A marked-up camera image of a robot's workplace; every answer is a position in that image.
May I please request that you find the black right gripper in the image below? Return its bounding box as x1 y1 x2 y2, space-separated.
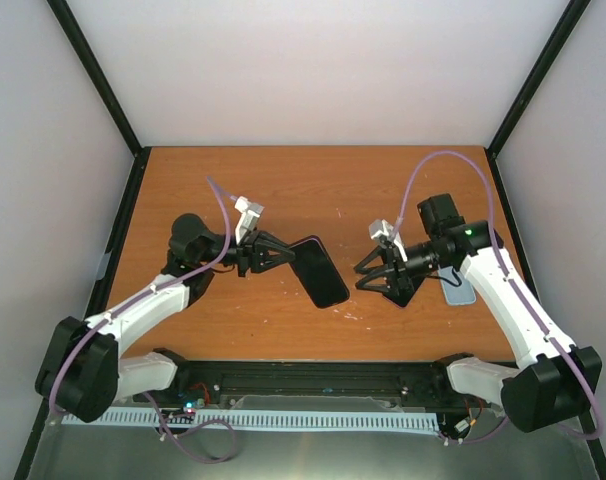
354 241 450 296

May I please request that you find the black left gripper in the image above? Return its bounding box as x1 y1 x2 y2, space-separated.
197 227 296 277

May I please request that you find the pink phone black screen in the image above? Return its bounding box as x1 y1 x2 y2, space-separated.
383 276 424 308

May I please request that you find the light blue phone case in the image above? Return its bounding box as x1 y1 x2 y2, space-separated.
437 267 476 307

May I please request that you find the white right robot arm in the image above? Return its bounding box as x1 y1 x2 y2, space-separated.
355 194 602 432

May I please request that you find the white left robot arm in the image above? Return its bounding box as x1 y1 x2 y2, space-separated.
35 213 295 423

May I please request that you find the metal front plate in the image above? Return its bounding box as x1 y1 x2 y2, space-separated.
28 397 598 479

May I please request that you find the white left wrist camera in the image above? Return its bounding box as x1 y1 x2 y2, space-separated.
234 196 264 245

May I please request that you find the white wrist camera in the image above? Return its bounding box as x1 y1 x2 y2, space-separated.
368 219 408 262
234 196 264 245

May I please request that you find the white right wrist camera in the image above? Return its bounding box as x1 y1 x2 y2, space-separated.
368 219 408 262

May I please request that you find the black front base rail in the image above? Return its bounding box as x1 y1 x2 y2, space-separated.
52 359 584 406

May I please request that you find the light blue slotted cable duct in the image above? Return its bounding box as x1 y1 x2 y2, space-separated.
61 407 440 436

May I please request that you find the black left table rail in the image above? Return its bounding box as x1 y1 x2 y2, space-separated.
86 147 152 317

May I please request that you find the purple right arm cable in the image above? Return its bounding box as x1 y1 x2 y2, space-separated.
395 149 606 447

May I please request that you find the black left frame post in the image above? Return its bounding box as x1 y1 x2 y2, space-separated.
46 0 145 151

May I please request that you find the black frame post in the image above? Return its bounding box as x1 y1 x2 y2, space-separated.
46 0 145 151
487 0 592 153

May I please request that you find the black right frame post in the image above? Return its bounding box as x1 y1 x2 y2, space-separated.
487 0 592 153

